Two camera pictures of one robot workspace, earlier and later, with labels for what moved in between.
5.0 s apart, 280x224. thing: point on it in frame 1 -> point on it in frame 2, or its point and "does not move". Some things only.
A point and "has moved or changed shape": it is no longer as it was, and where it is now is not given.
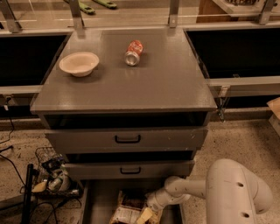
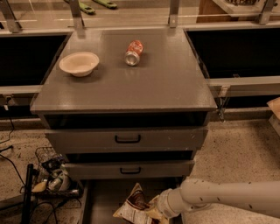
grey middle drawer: (89, 170) does not move
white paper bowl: (80, 64) does not move
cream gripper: (155, 200) -> (164, 205)
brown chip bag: (128, 207) has moved or changed shape
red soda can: (134, 50) does not move
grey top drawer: (126, 140) does not move
